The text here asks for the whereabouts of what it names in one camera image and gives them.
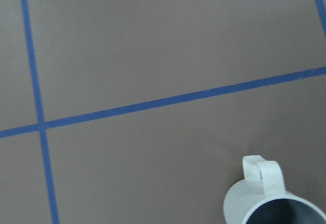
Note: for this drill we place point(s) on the white mug with handle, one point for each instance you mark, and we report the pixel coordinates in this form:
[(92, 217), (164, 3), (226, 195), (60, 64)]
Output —
[(261, 197)]

